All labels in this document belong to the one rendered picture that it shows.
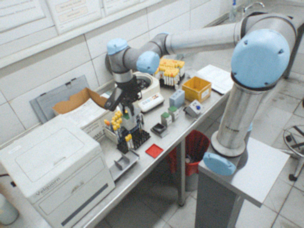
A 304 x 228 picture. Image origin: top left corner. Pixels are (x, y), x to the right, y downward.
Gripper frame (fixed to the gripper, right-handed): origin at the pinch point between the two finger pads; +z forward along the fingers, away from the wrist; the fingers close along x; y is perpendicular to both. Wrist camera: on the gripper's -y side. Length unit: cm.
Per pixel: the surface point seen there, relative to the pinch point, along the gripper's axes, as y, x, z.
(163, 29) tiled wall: 87, 60, 1
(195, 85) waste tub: 62, 9, 19
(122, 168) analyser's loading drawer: -13.3, -7.9, 16.9
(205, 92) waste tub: 56, -3, 16
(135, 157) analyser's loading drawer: -4.3, -6.6, 18.1
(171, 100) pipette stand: 34.7, 5.8, 13.8
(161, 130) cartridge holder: 17.1, -3.1, 18.6
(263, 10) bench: 228, 43, 22
